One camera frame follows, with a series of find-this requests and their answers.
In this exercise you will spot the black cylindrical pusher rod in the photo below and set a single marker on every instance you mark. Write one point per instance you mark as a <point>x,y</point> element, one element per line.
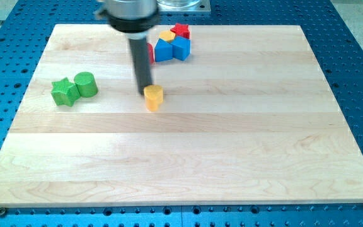
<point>142,64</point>

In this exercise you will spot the yellow heart block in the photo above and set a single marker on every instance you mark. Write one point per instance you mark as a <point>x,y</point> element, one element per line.
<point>153,95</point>

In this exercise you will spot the red block behind rod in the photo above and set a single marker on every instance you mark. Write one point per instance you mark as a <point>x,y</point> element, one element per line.
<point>150,53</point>

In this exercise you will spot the blue triangular block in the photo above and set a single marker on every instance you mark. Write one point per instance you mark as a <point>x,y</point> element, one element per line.
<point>163,51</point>

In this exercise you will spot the yellow hexagon block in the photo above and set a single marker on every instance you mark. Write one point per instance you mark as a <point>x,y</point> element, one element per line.
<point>167,36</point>

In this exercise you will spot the blue cube block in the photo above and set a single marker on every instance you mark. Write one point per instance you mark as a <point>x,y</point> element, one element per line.
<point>181,48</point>

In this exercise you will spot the red star block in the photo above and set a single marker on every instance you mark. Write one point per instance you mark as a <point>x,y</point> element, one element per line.
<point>181,30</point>

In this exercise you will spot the green cylinder block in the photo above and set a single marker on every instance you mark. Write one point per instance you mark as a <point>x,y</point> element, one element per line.
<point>86,84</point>

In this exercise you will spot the green star block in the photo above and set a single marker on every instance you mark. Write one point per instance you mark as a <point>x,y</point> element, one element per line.
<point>64,92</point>

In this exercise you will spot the blue perforated table plate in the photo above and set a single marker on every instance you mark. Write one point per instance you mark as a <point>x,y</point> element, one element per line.
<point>26,30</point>

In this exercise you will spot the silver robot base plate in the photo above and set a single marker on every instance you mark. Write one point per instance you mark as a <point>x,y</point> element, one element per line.
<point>185,6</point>

